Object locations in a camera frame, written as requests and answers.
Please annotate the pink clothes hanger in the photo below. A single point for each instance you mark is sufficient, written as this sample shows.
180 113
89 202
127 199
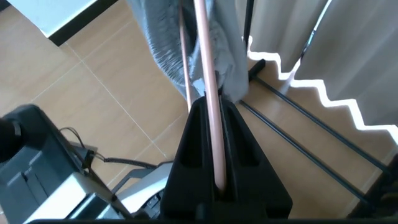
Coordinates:
212 109

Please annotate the pale grey shorts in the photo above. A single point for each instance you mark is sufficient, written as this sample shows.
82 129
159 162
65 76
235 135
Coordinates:
224 37

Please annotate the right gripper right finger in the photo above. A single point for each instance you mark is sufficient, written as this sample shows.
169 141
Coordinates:
261 193

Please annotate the black clothes rack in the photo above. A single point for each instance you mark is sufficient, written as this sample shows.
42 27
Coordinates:
257 70

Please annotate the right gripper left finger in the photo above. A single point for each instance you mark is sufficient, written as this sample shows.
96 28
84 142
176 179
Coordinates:
186 193

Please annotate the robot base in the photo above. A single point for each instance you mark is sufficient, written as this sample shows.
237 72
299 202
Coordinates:
46 174

